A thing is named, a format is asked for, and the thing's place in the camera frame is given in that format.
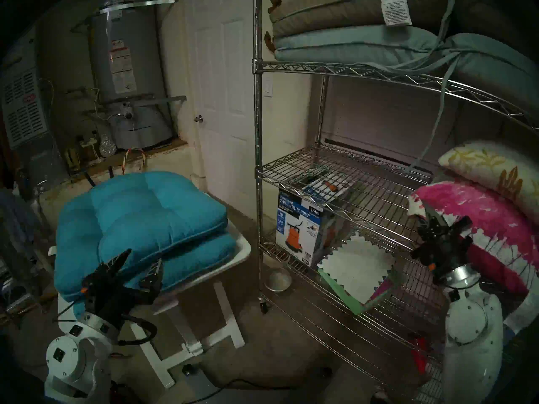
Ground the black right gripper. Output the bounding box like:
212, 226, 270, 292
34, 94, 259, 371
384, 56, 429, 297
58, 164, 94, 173
411, 205, 474, 285

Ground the purple paper sheet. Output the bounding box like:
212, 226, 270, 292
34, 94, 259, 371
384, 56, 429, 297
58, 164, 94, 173
368, 277, 395, 303

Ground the metal step ladder frame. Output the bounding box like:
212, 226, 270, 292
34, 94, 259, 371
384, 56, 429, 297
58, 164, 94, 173
0, 239, 47, 315

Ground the white overbed table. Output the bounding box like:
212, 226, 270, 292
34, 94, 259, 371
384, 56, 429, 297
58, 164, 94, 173
48, 193, 252, 389

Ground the brown bench cushion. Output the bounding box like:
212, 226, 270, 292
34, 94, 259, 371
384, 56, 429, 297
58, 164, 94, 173
269, 0, 539, 44

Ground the chrome wire shelving rack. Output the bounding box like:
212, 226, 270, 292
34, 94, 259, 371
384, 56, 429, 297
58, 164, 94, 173
252, 0, 539, 404

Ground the blue hanging cloth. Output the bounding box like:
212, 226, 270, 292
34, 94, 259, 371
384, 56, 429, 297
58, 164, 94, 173
0, 188, 36, 248

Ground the pale blue bench cushion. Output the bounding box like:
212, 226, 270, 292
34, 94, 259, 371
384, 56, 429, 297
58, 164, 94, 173
274, 25, 539, 172

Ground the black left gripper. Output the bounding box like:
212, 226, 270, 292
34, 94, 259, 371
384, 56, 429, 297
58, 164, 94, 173
80, 250, 164, 330

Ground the grey floor plate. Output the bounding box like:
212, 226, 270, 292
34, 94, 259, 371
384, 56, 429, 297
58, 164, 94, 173
187, 365, 236, 404

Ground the grey furnace unit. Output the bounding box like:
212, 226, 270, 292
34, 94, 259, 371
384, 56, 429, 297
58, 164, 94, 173
0, 37, 68, 189

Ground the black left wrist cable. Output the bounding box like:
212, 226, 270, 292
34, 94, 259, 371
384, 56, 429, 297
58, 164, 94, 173
53, 301, 158, 348

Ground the white panel door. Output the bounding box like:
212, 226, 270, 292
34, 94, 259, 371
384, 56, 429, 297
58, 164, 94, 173
185, 0, 261, 221

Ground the wooden stick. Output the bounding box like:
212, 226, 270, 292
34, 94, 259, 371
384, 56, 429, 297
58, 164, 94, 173
0, 290, 59, 322

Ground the utility pump cardboard box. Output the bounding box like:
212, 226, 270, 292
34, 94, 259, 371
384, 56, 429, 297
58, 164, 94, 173
276, 172, 352, 268

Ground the pink splash print cushion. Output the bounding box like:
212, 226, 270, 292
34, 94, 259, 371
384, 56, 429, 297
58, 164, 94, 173
406, 181, 539, 336

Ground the red plastic object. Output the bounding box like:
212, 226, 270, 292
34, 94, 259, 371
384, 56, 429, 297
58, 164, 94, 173
411, 334, 430, 372

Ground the black floor cable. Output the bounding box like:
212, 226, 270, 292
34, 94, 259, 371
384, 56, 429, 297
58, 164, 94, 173
185, 380, 297, 404

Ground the orange white striped loop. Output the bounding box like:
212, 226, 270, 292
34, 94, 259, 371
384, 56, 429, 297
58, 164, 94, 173
122, 146, 147, 174

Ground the cream floral leaf cushion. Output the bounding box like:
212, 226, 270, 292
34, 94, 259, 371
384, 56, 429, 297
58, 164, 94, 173
438, 140, 539, 227

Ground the grey water heater tank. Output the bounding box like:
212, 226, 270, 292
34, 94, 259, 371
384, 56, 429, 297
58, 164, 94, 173
86, 0, 175, 150

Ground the teal tufted seat cushion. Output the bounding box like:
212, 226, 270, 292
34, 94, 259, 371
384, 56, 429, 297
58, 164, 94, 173
55, 170, 229, 302
72, 233, 236, 319

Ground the metal heater strap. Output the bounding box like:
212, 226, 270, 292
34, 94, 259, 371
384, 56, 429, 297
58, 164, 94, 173
69, 0, 179, 33
80, 95, 187, 113

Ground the green paper sheet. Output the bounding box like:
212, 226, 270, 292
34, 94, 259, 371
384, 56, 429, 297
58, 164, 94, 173
317, 266, 407, 316

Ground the metal bowl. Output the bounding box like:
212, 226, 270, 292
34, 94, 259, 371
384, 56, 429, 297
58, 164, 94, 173
264, 268, 292, 292

